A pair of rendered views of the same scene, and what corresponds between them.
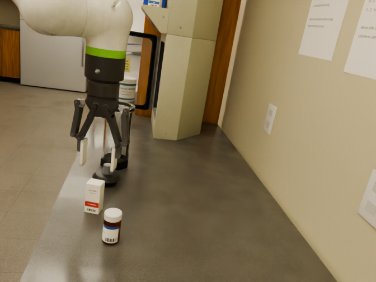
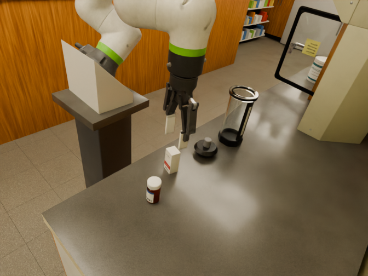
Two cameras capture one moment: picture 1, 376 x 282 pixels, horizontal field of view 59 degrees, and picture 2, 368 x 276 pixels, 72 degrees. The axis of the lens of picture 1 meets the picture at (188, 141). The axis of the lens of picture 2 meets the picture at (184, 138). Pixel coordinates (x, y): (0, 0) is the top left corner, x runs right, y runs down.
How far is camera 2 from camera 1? 0.49 m
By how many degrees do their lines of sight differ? 46
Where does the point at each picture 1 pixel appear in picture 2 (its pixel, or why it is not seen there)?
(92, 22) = (160, 19)
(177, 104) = (333, 105)
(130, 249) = (155, 214)
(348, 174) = not seen: outside the picture
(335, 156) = not seen: outside the picture
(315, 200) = not seen: outside the picture
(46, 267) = (102, 191)
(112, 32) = (180, 30)
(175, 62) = (347, 59)
